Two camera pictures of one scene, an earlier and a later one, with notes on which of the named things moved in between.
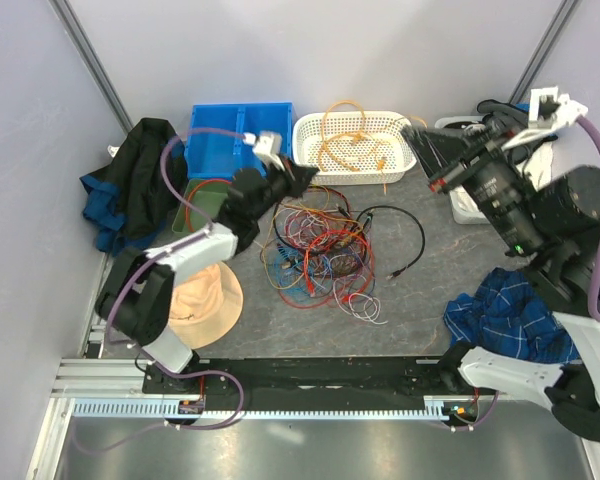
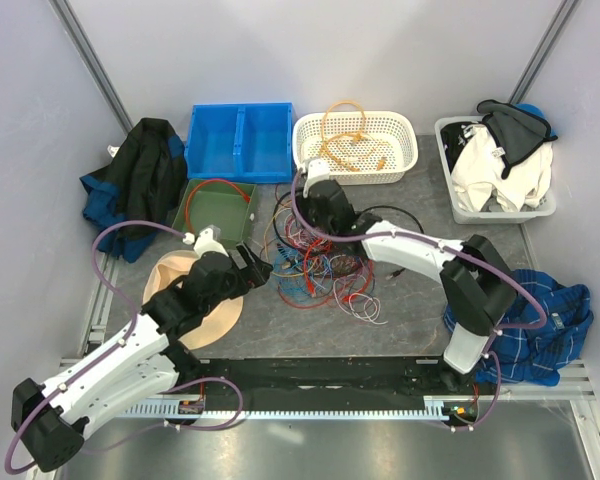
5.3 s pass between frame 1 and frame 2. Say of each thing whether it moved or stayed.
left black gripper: moved
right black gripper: moved
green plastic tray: stayed
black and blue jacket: stayed
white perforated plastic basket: stayed
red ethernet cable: stayed
